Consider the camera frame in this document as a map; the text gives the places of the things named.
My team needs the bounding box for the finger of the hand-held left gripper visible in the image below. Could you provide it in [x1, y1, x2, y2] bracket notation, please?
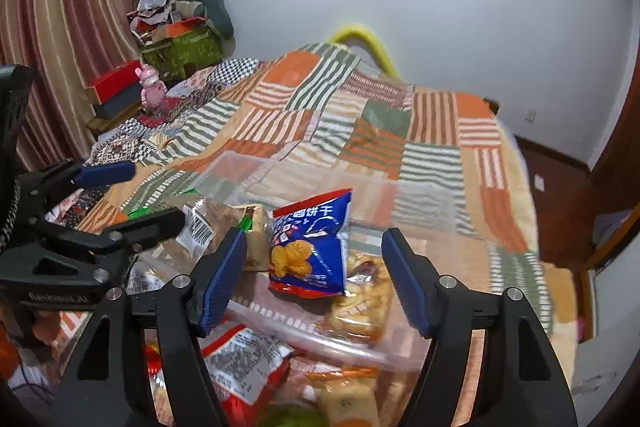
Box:
[30, 207, 187, 260]
[15, 159, 137, 208]

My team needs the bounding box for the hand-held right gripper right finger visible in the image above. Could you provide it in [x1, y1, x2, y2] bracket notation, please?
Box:
[382, 227, 579, 427]

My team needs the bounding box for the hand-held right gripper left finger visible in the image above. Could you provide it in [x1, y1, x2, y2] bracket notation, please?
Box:
[47, 227, 248, 427]

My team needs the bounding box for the brown bread packet with barcode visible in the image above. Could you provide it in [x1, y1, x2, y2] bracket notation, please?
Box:
[127, 193, 236, 295]

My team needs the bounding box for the blue snack packet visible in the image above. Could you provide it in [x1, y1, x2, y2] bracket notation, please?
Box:
[268, 188, 354, 299]

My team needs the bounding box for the clear plastic storage box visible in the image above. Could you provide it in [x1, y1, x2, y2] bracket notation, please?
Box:
[190, 151, 483, 375]

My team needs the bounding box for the clear packet of yellow cookies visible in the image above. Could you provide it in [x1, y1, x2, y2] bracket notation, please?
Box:
[325, 249, 393, 345]

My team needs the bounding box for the beige snack packet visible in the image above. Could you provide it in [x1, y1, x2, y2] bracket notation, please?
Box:
[231, 203, 272, 273]

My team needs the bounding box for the dark grey flat box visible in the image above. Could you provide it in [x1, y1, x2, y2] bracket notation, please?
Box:
[93, 83, 147, 120]

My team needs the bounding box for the red snack packet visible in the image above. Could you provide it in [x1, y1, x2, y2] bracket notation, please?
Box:
[145, 319, 297, 427]

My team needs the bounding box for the red flat box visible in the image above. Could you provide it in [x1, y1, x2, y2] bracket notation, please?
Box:
[85, 60, 145, 104]

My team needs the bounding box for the pink toy figure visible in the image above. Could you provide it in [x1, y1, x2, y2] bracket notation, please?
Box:
[138, 64, 168, 112]

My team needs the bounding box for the orange and yellow snack packet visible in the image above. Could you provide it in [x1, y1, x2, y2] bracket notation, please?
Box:
[305, 367, 383, 427]

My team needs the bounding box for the green patterned bag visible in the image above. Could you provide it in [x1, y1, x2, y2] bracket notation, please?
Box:
[141, 29, 223, 82]

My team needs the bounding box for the green round snack packet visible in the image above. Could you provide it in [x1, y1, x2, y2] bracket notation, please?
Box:
[257, 404, 328, 427]

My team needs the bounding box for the patchwork striped blanket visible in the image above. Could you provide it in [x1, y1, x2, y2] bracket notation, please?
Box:
[45, 42, 576, 338]

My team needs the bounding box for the striped curtain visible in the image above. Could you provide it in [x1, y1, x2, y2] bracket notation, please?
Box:
[0, 0, 156, 168]

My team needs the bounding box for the orange shoe box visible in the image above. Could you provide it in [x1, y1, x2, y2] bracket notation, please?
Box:
[150, 17, 208, 44]

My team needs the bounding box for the wooden door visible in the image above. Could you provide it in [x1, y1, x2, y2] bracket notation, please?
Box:
[515, 52, 640, 343]

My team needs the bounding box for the yellow tube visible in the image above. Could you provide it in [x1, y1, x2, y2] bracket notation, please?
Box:
[327, 24, 401, 78]

